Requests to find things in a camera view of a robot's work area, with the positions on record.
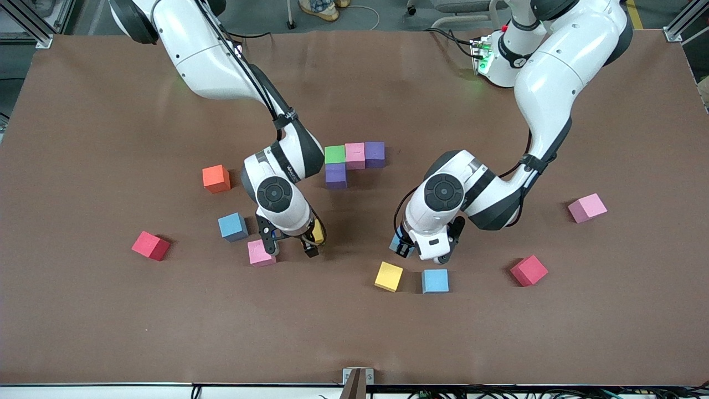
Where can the yellow foam cube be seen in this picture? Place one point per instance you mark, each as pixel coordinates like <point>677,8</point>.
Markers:
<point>389,276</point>
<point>319,230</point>

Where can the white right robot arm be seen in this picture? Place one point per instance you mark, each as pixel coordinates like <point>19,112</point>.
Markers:
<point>205,55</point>

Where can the beige shoe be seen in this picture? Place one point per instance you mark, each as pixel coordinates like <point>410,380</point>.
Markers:
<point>318,10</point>
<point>342,3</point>

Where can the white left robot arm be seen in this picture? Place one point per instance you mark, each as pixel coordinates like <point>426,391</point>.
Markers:
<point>559,72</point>

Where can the aluminium frame post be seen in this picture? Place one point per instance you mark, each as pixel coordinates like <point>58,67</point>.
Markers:
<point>43,40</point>
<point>673,34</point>

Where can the white table edge rail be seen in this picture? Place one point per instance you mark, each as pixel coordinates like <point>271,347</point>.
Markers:
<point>111,392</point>

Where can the white stand leg with caster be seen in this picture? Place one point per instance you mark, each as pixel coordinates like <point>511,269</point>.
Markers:
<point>290,23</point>

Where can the green foam cube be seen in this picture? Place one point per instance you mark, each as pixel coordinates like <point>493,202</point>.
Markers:
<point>335,154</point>

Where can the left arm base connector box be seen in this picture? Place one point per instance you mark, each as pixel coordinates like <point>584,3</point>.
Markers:
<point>482,55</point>

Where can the grey chair base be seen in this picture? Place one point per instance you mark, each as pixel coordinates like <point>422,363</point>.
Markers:
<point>462,4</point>

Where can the purple foam cube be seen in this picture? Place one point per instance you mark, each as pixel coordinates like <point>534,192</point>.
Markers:
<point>375,154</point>
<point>335,175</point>

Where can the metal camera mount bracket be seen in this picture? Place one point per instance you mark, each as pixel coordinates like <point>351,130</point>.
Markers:
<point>357,382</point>

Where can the pink foam cube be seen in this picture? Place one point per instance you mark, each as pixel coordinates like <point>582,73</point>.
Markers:
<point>587,208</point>
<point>256,255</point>
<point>355,155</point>

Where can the red foam cube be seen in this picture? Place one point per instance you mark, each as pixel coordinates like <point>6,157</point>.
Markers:
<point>148,244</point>
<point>529,270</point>

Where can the orange foam cube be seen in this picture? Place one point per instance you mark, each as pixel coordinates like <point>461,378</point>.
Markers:
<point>216,178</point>

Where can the blue foam cube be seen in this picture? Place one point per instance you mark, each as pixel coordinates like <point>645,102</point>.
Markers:
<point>395,244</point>
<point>435,280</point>
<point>232,226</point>

